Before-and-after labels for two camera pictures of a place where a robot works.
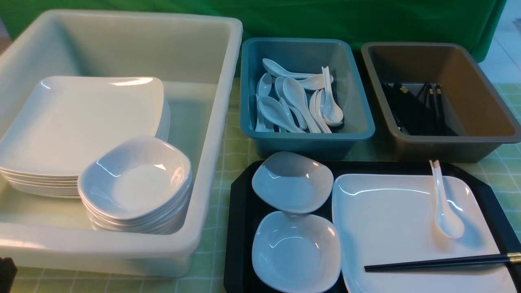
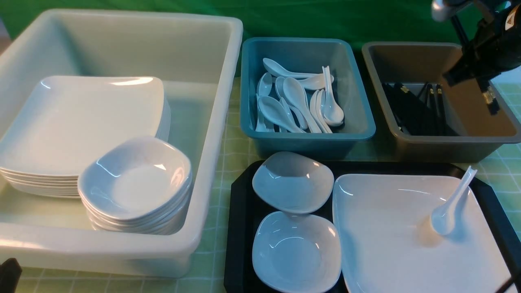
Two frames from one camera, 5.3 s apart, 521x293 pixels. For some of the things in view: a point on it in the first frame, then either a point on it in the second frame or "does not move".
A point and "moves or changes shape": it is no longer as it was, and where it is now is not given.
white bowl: (292, 252) does not move
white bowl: (293, 182) does not move
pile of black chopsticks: (422, 115) does not move
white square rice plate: (383, 219) does not move
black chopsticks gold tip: (513, 258) -> (489, 95)
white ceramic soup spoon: (448, 219) moves or changes shape
